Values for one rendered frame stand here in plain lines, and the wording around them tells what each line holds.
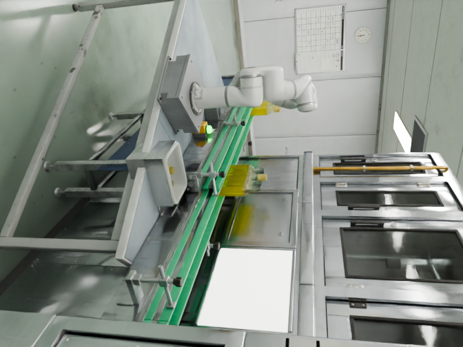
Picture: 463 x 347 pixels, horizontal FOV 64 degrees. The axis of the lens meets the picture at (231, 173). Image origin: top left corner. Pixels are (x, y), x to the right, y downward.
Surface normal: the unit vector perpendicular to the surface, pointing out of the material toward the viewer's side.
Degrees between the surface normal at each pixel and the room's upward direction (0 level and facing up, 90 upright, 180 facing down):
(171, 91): 90
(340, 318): 90
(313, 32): 90
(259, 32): 90
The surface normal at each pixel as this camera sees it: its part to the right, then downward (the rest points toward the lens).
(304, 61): -0.18, 0.49
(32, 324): -0.11, -0.87
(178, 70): -0.19, -0.49
